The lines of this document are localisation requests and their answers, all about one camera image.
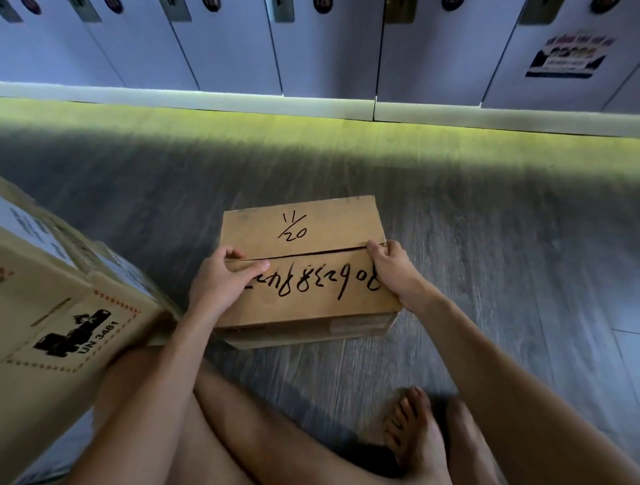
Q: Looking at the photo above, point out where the person's left hand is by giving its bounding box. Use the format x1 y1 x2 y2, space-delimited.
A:
187 245 271 326

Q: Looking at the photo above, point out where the person's right hand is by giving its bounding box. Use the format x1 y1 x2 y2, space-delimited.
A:
366 240 444 316

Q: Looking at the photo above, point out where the small handwritten cardboard box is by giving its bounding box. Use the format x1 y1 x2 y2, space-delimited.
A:
215 195 404 350

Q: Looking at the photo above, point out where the person's right forearm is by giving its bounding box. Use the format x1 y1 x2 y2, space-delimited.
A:
407 292 640 485

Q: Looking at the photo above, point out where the person's left forearm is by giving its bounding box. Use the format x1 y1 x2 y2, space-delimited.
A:
65 305 222 485

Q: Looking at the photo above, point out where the white shipping label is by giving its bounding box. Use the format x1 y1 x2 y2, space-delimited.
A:
94 249 157 301
0 196 77 266

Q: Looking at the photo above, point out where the person's left leg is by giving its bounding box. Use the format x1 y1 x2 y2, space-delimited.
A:
92 345 406 485

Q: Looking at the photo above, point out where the person's leg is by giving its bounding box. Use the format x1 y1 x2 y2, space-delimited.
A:
444 397 507 485
92 345 406 485

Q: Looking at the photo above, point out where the red-bordered battery hazard label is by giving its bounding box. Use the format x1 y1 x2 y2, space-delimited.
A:
4 290 144 374

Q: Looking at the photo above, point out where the person's bare foot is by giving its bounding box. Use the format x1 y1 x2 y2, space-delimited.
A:
382 386 454 485

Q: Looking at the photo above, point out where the row of grey locker doors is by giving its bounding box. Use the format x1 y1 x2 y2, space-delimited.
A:
0 0 640 115

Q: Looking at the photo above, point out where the person's right leg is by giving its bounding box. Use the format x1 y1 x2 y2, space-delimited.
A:
444 397 507 485

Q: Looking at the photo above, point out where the large cardboard shipping box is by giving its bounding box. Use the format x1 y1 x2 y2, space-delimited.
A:
0 176 184 485

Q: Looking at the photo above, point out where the row of round dark badges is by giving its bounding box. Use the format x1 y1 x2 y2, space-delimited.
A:
20 0 622 16

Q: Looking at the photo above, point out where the black and white poster sticker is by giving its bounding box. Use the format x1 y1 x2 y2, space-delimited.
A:
525 32 616 80

